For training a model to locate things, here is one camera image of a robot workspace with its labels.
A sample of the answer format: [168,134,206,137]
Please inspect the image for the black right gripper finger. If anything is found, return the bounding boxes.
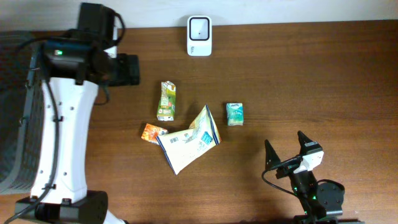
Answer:
[264,139,281,170]
[297,131,318,154]

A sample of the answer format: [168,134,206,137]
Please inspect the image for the small green tissue pack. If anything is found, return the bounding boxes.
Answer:
[226,103,244,126]

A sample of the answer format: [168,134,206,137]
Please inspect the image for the yellow white snack bag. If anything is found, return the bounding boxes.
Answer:
[156,104,221,175]

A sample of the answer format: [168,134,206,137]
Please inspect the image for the green white juice carton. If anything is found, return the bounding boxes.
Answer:
[157,81,177,121]

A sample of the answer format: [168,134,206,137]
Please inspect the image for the small orange tissue pack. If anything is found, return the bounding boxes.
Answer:
[141,123,169,145]

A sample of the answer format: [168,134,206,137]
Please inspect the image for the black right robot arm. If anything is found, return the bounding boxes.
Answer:
[261,131,345,223]

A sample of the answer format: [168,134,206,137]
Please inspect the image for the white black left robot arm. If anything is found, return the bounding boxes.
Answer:
[1,2,140,223]

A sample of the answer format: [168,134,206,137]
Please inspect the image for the white barcode scanner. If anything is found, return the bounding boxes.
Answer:
[187,15,213,57]

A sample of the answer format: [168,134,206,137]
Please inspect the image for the dark grey plastic basket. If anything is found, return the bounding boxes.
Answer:
[1,31,44,195]

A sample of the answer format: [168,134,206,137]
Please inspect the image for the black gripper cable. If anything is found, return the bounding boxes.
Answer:
[261,155,304,197]

